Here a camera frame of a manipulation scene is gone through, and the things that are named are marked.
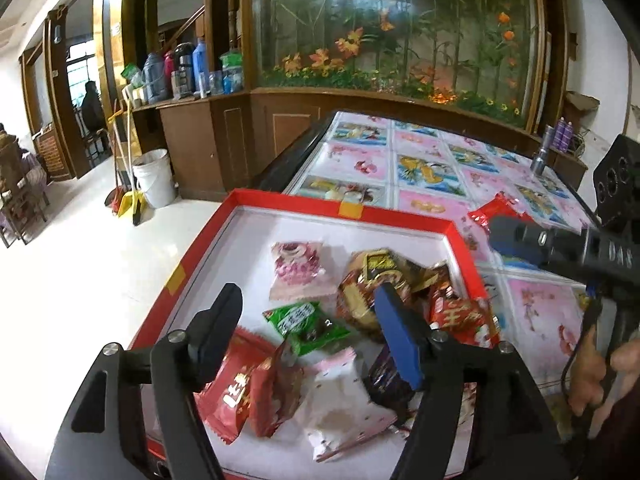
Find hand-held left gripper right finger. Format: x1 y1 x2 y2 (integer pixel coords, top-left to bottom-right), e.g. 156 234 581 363
374 281 576 480

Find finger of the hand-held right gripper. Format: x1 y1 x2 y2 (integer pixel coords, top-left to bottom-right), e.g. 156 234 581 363
487 215 590 275

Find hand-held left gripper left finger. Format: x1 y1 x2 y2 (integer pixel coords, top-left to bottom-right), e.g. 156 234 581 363
45 282 244 480

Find dark brown snack packet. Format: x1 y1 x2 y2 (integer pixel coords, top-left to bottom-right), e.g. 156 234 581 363
361 344 417 413

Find golden brown cake packet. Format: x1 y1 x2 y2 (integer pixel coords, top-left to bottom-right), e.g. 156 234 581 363
336 248 437 344

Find red flower snack packet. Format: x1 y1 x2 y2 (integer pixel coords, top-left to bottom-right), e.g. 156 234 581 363
467 192 537 242

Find puffy red flower snack bag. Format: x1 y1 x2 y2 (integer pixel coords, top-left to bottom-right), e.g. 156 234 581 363
427 294 502 352

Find red snack packet white letters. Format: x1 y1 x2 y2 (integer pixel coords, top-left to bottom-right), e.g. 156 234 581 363
194 327 281 444

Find green snack packet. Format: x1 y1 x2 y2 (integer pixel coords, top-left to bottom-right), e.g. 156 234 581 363
263 301 353 358

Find dark red translucent snack packet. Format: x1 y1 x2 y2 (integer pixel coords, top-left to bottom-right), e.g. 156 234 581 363
248 339 307 437

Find white pink snack packet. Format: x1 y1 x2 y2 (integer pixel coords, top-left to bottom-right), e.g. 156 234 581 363
294 347 399 462

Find red cardboard box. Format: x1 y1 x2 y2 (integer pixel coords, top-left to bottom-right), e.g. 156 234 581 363
127 187 494 480

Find pink bear snack packet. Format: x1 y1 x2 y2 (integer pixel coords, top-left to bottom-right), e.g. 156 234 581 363
269 240 341 304

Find person's right forearm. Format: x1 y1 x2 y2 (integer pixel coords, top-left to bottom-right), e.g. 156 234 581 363
575 385 640 480

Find person's right hand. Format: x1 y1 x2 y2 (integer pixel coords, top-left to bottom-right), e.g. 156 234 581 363
570 327 640 436

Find grey spray can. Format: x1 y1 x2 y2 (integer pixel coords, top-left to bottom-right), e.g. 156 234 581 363
530 126 557 176

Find wooden side cabinet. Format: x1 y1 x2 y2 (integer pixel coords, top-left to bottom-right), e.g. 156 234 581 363
545 145 589 192

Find printed fruit tablecloth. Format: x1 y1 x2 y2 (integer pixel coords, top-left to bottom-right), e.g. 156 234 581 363
285 110 601 393

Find yellow dustpan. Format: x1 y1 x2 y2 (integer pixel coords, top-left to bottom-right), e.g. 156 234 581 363
117 189 149 227

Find torn cardboard box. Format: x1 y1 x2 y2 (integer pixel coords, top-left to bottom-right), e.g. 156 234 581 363
565 91 601 112

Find white plastic bucket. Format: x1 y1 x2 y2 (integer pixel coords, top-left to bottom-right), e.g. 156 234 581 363
132 149 177 209

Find wooden counter cabinet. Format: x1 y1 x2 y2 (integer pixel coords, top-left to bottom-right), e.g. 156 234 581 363
155 91 252 202

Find yellow dustpan and broom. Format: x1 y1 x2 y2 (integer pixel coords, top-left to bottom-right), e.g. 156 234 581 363
104 102 137 212

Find cluster of plastic bottles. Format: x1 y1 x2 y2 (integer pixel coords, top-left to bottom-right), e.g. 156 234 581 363
121 36 247 106

